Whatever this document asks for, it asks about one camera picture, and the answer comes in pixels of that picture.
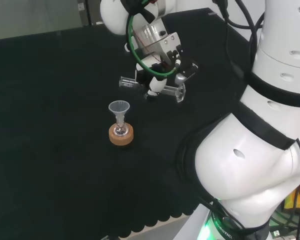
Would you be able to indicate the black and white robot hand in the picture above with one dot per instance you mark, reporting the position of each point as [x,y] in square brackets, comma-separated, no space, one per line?
[157,85]

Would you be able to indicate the clear graduated cylinder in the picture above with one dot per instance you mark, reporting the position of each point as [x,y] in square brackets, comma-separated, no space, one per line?
[179,92]

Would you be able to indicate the clear plastic funnel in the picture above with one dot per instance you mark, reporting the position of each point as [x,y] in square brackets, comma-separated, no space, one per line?
[119,107]

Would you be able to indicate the round-bottom glass flask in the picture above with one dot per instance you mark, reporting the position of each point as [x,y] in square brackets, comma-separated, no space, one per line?
[120,130]

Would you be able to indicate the black bench cloth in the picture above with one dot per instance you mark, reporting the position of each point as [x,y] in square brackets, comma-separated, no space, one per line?
[52,112]

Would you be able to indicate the yellow stop button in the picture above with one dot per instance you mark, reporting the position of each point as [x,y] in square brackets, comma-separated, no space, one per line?
[293,200]

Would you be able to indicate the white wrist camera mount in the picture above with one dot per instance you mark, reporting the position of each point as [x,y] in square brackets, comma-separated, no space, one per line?
[168,42]

